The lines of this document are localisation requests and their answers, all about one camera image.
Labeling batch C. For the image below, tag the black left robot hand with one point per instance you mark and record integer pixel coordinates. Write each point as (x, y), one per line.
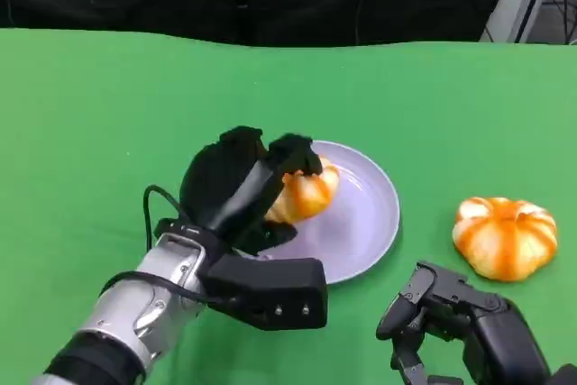
(212, 182)

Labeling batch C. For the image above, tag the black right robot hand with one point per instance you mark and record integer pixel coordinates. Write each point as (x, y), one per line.
(496, 335)

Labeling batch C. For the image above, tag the orange white toy bread roll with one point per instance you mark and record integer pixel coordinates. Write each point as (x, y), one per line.
(505, 241)
(311, 195)

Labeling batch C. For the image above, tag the green table cloth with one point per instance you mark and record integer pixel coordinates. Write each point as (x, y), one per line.
(90, 132)

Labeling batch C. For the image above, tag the lilac plate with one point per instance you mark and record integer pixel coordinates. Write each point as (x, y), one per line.
(356, 222)

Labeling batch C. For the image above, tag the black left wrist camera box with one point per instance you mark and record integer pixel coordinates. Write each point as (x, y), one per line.
(279, 290)

